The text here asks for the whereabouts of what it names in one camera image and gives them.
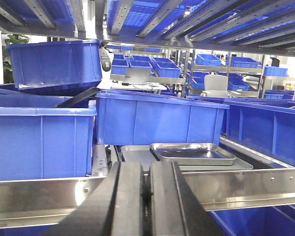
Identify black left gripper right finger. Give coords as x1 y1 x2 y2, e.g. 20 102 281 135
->
147 162 225 236

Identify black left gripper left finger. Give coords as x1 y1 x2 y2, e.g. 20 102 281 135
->
43 162 144 236

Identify small silver tray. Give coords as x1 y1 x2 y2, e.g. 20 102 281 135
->
150 143 237 166

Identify large silver tray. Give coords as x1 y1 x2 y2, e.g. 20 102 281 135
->
121 145 253 173

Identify blue bin centre upper shelf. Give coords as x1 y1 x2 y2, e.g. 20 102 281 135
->
95 90 230 146

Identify blue bin shelf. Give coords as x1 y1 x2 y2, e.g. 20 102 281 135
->
0 94 96 180
224 99 295 166
95 90 230 146

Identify blue bin left upper shelf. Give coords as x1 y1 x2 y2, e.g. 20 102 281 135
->
0 94 96 180

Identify blue bin front right lower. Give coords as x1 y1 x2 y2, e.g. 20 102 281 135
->
210 205 295 236

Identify blue bin right upper shelf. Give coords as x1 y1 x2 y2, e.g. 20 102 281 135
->
224 99 295 166

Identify grey laptop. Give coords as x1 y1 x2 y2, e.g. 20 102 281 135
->
122 68 151 84

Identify tilted blue bin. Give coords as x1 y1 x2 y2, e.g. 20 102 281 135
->
6 39 102 90

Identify overhead shelf rails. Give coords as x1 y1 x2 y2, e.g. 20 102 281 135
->
0 0 295 57

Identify steel shelf front rail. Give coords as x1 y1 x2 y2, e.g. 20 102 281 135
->
0 168 295 229

